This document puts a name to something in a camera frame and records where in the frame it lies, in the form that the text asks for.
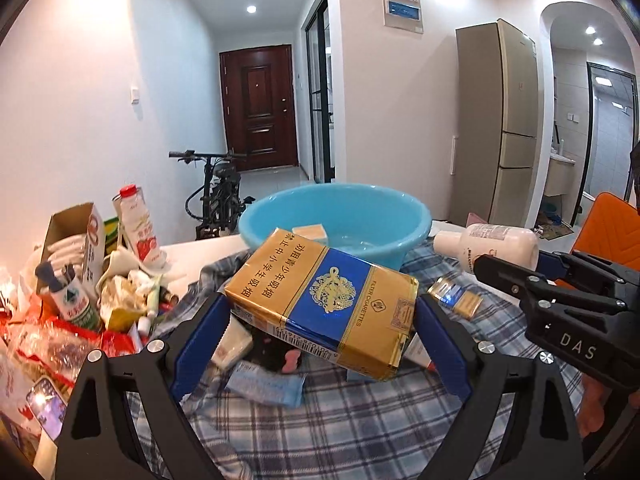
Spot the black-framed glass sliding door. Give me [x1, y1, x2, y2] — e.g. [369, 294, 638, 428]
[303, 0, 336, 184]

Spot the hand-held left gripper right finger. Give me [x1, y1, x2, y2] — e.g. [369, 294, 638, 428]
[412, 294, 586, 480]

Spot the gold and blue cigarette carton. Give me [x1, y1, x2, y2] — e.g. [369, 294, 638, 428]
[223, 228, 420, 382]

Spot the dark brown entrance door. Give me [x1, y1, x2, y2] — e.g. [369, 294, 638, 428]
[219, 45, 300, 172]

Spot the light blue plastic basin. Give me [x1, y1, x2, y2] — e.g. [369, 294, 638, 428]
[238, 183, 432, 272]

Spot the pile of crumpled paper wrappers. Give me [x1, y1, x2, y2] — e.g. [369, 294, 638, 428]
[96, 250, 187, 332]

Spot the bathroom vanity cabinet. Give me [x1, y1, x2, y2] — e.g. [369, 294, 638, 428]
[544, 155, 577, 197]

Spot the white tube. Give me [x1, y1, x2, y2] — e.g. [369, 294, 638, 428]
[402, 335, 434, 371]

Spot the red plastic bag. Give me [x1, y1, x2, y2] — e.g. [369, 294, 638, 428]
[0, 305, 147, 386]

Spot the gold refrigerator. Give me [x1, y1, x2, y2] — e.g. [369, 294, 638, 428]
[455, 18, 540, 229]

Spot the blue plaid cloth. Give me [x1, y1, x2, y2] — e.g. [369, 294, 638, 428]
[125, 242, 586, 480]

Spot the white lotion bottle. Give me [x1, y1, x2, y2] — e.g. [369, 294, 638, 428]
[433, 223, 540, 274]

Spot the black bicycle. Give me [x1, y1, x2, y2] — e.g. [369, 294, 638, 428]
[168, 150, 252, 241]

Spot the green white bottle dark cap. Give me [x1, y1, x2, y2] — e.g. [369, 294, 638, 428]
[35, 261, 101, 331]

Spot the white flat packet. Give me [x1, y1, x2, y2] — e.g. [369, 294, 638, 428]
[210, 319, 254, 372]

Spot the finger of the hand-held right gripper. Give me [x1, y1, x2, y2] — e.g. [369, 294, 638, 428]
[537, 251, 640, 287]
[473, 255, 547, 307]

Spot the light blue tissue packet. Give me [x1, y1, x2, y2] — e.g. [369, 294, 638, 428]
[223, 361, 307, 408]

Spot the small blue gold cigarette pack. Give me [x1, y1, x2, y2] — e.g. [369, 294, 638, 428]
[427, 277, 484, 319]

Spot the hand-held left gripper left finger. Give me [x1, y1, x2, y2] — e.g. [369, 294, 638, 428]
[55, 291, 236, 480]

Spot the person's right hand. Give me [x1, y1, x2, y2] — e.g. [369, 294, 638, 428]
[579, 374, 620, 440]

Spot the open cardboard box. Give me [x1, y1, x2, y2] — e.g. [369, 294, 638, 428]
[40, 202, 107, 302]

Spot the wall electrical panel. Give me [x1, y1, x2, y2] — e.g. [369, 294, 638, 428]
[378, 0, 425, 35]

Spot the red-capped strawberry milk bottle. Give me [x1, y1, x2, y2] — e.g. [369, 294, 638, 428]
[112, 184, 169, 267]

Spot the orange chair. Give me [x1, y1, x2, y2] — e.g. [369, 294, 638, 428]
[570, 192, 640, 262]

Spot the green yellow box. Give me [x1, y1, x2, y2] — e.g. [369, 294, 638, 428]
[103, 216, 126, 257]

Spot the smartphone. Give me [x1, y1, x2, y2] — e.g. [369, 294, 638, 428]
[25, 376, 69, 439]

